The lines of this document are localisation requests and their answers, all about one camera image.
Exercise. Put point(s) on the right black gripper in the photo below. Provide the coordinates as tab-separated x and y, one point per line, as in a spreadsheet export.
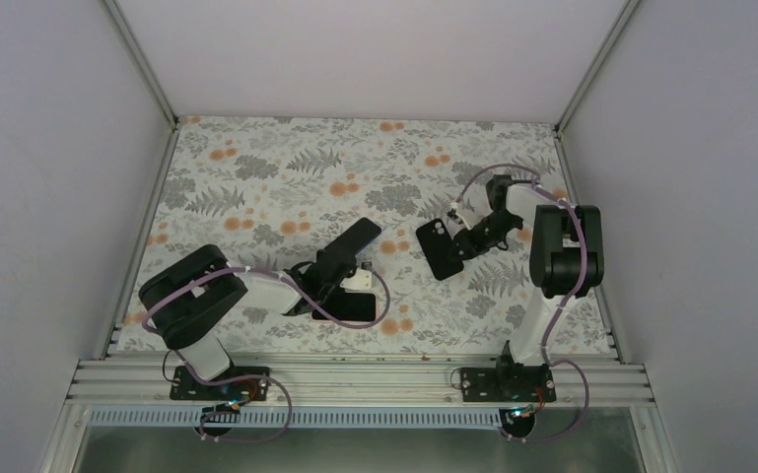
471	246

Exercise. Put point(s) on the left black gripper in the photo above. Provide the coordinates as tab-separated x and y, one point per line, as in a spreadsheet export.
319	253

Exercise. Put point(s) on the black phone with pink edge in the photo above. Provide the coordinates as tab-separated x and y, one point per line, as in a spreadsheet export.
351	307

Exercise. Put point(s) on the black phone case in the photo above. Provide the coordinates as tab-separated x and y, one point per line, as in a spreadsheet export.
438	249

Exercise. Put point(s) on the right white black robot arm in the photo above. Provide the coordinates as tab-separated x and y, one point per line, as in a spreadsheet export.
565	261

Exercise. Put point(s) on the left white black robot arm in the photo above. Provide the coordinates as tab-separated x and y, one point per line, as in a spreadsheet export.
187	300

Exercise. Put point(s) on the floral patterned table mat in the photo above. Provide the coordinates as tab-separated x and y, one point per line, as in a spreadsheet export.
271	191

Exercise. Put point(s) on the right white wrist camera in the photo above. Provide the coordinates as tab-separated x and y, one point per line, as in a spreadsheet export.
462	216

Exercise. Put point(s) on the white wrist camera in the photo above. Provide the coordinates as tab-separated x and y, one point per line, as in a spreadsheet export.
361	280
462	216

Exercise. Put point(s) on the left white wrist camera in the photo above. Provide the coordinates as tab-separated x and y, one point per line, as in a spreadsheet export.
361	280

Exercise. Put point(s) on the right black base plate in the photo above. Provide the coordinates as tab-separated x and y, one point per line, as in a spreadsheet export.
517	385

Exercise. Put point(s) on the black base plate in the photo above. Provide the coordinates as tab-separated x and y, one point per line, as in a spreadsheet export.
517	385
235	385

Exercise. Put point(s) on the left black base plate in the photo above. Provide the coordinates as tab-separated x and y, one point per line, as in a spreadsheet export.
235	385

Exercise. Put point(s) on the slotted grey cable duct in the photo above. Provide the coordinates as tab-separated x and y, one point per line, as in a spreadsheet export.
299	417

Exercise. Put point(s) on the aluminium rail frame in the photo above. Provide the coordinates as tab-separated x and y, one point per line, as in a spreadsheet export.
314	381

